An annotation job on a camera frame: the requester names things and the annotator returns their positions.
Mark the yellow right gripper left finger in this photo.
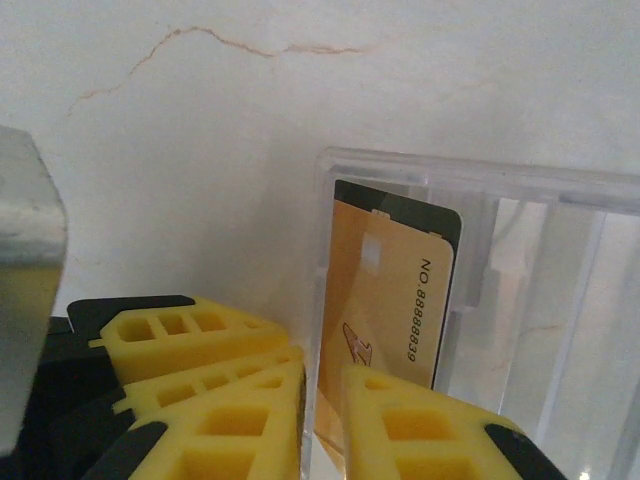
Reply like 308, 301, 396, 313
84, 359, 307, 480

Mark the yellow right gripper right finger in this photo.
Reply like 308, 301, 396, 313
342, 364, 566, 480

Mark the gold credit card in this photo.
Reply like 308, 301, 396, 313
312, 192, 457, 451

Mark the clear acrylic card box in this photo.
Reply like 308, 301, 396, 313
299, 144, 640, 480

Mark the gold numbered card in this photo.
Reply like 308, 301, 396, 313
333, 178, 464, 394

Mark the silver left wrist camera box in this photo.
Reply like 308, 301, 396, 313
0, 124, 69, 456

